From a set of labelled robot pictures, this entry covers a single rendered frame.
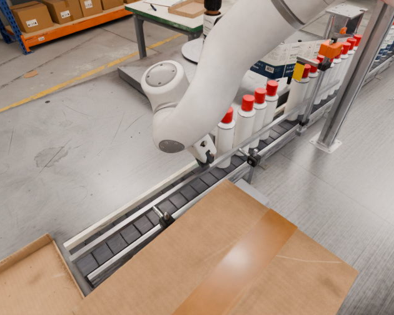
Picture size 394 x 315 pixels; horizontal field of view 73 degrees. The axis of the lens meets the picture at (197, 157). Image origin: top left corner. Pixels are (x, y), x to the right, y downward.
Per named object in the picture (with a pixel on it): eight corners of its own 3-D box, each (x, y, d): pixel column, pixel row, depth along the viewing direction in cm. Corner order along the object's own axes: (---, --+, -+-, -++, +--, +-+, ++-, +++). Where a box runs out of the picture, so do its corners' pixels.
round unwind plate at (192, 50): (212, 35, 154) (212, 33, 154) (252, 52, 138) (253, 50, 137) (169, 50, 140) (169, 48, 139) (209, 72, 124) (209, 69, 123)
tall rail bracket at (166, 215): (162, 229, 73) (156, 192, 61) (179, 248, 69) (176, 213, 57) (152, 236, 72) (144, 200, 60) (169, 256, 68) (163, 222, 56)
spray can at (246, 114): (239, 144, 90) (247, 90, 75) (251, 152, 87) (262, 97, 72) (228, 150, 87) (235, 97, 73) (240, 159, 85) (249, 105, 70)
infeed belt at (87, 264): (371, 58, 143) (374, 50, 140) (386, 64, 139) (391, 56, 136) (74, 257, 67) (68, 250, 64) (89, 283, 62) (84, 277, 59)
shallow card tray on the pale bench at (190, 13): (193, 2, 225) (193, -3, 222) (217, 7, 215) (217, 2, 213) (167, 12, 206) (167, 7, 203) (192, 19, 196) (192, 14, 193)
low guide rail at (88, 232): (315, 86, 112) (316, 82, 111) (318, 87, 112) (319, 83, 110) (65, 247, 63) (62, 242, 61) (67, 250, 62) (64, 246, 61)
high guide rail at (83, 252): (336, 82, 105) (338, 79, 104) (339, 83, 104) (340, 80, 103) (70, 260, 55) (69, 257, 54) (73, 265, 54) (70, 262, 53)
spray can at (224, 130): (221, 154, 86) (226, 100, 72) (233, 163, 83) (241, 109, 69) (209, 162, 84) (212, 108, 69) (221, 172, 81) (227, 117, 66)
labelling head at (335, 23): (321, 62, 131) (341, 4, 112) (346, 71, 124) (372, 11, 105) (304, 71, 124) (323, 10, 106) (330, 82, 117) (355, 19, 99)
